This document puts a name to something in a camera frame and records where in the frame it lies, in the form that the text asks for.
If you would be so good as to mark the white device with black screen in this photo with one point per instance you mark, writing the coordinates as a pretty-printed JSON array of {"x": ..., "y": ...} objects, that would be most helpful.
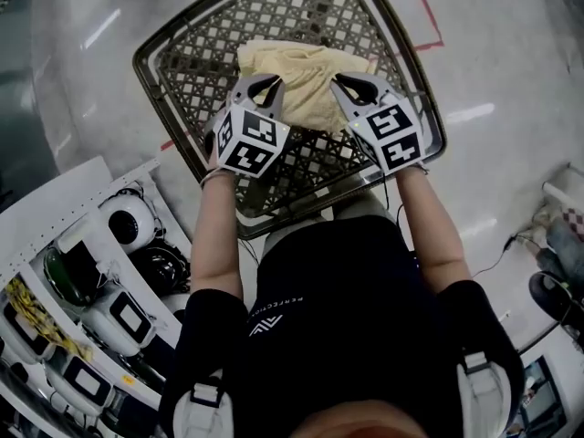
[
  {"x": 23, "y": 331},
  {"x": 84, "y": 383},
  {"x": 123, "y": 322}
]

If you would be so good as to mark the dark plastic lattice basket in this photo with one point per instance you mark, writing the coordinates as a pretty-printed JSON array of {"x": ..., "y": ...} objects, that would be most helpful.
[{"x": 191, "y": 76}]

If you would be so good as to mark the person's face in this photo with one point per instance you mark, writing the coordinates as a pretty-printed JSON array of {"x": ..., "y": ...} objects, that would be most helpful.
[{"x": 360, "y": 422}]

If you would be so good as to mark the white round robot head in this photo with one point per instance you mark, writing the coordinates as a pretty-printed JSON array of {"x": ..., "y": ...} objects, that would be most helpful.
[{"x": 130, "y": 222}]

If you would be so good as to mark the white table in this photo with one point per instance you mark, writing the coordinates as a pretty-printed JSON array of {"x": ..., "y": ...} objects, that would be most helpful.
[{"x": 568, "y": 349}]

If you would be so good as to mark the person's black t-shirt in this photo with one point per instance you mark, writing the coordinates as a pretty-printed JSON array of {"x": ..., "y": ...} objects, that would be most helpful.
[{"x": 347, "y": 317}]

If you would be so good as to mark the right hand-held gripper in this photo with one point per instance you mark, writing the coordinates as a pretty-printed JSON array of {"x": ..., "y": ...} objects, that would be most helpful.
[{"x": 392, "y": 139}]

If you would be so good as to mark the monitor screen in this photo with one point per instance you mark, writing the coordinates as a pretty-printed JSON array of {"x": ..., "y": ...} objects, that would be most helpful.
[{"x": 543, "y": 395}]

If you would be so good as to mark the person's light grey trousers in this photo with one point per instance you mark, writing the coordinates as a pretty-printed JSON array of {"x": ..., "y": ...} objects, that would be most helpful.
[{"x": 292, "y": 233}]

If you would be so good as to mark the person's left forearm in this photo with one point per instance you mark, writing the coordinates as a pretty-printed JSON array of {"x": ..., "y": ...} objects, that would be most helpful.
[{"x": 218, "y": 235}]

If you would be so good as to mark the cream yellow pants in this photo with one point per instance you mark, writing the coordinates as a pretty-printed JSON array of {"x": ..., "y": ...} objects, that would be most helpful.
[{"x": 308, "y": 85}]

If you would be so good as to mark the person's right forearm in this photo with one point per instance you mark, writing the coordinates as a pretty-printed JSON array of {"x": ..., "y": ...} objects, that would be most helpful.
[{"x": 431, "y": 231}]

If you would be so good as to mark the white shelf rack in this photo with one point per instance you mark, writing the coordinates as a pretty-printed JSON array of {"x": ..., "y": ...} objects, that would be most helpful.
[{"x": 55, "y": 199}]

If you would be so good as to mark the green and black round device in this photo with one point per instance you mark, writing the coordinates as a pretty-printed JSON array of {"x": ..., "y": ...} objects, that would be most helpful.
[{"x": 73, "y": 272}]

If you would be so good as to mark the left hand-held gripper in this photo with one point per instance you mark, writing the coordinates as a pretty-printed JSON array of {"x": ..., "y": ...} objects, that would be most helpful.
[{"x": 248, "y": 144}]

